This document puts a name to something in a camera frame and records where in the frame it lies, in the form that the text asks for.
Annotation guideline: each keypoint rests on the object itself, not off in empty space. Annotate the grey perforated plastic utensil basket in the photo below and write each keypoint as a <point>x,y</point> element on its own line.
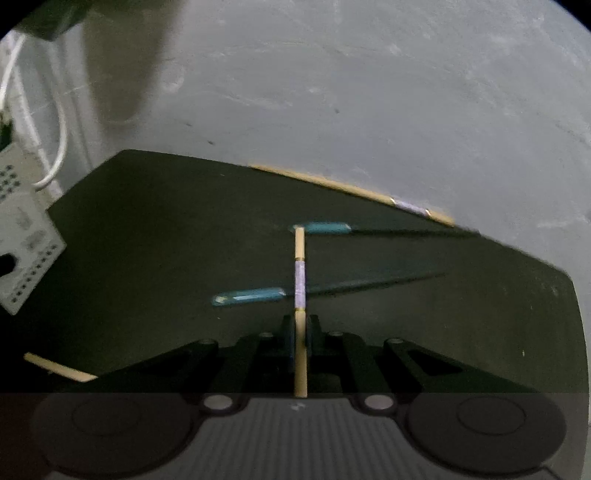
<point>30,243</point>

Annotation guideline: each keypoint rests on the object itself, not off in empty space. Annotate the black table mat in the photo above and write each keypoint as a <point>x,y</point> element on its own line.
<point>152,238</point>

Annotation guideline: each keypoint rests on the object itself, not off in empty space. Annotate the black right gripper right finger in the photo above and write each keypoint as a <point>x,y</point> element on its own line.
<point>313,338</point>

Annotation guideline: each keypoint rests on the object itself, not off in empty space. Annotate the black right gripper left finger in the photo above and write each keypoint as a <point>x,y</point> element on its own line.
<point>287,342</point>

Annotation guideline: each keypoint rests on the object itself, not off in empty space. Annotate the plain bamboo chopstick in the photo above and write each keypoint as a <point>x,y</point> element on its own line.
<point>61,370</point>

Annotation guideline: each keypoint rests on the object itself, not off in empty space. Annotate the teal handled black chopstick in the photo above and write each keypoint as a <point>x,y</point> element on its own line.
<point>342,229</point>
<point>276,294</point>

